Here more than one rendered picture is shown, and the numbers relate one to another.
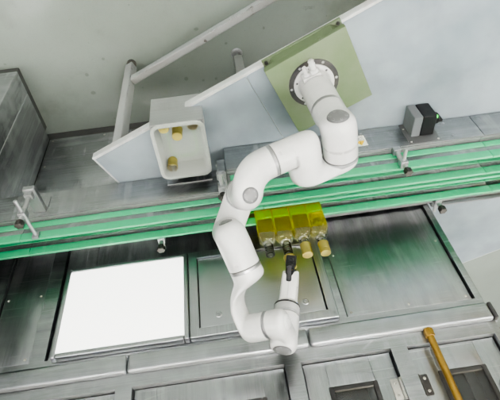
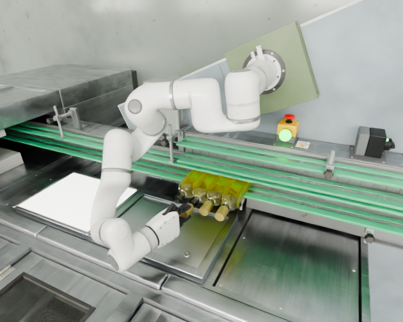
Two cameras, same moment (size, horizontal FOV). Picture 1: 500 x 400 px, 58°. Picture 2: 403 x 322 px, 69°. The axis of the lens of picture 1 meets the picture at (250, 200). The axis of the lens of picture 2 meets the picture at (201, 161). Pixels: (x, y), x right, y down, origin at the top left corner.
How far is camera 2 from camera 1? 0.77 m
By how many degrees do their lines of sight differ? 28
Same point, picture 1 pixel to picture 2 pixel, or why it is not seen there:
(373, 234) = (293, 239)
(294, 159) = (186, 93)
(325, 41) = (276, 34)
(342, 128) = (236, 76)
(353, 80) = (299, 78)
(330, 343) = (177, 296)
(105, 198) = not seen: hidden behind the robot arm
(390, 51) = (346, 64)
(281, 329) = (108, 233)
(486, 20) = not seen: outside the picture
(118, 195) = not seen: hidden behind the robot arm
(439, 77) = (400, 103)
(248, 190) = (134, 101)
